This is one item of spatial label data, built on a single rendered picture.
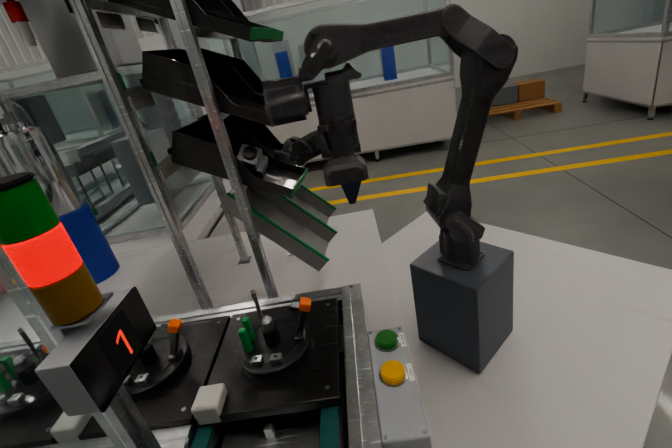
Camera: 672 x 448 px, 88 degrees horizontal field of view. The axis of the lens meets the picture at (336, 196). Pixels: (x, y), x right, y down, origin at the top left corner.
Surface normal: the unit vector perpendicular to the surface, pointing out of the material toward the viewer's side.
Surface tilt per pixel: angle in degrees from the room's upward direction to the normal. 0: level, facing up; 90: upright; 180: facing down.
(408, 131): 90
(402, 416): 0
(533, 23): 90
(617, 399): 0
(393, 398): 0
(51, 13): 90
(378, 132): 90
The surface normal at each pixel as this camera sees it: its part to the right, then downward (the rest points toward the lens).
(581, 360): -0.18, -0.90
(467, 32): -0.33, 0.08
